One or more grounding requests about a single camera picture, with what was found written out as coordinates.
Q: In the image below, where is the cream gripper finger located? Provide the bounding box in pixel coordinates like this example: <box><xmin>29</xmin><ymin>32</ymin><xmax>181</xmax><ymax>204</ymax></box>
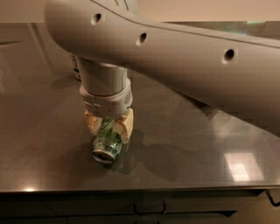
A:
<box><xmin>113</xmin><ymin>108</ymin><xmax>134</xmax><ymax>144</ymax></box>
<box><xmin>85</xmin><ymin>111</ymin><xmax>102</xmax><ymax>136</ymax></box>

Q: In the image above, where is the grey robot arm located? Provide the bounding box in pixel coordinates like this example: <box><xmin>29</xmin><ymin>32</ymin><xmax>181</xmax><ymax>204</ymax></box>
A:
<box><xmin>44</xmin><ymin>0</ymin><xmax>280</xmax><ymax>135</ymax></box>

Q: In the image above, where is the white green upright soda can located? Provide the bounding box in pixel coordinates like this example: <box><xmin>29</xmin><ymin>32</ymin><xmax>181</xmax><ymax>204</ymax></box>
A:
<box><xmin>69</xmin><ymin>53</ymin><xmax>81</xmax><ymax>81</ymax></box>

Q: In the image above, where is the black drawer handle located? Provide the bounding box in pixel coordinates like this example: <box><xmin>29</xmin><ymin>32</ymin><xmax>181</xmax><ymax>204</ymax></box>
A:
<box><xmin>133</xmin><ymin>200</ymin><xmax>166</xmax><ymax>215</ymax></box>

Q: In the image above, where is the black cable at right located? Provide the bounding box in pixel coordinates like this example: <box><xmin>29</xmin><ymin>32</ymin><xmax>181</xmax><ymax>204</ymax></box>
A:
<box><xmin>265</xmin><ymin>189</ymin><xmax>280</xmax><ymax>207</ymax></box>

